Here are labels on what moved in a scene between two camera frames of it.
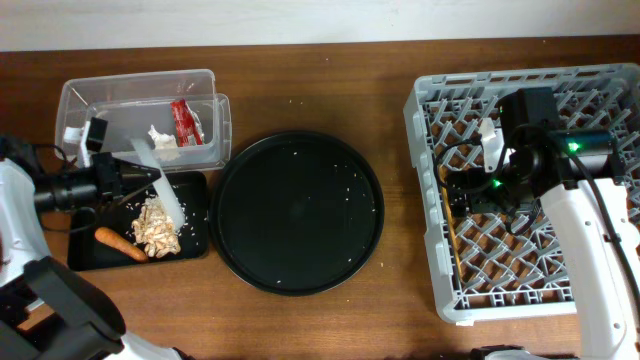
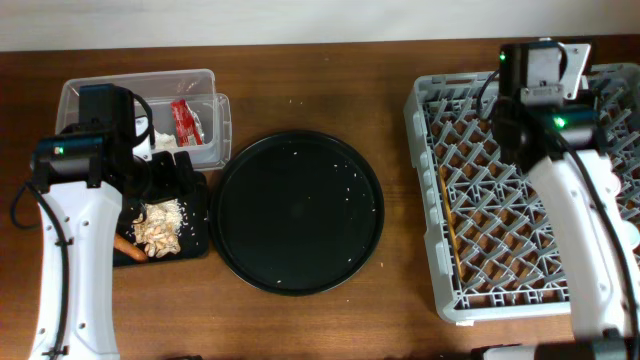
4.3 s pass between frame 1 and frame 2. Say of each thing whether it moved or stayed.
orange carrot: stayed
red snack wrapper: stayed
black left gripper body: moved
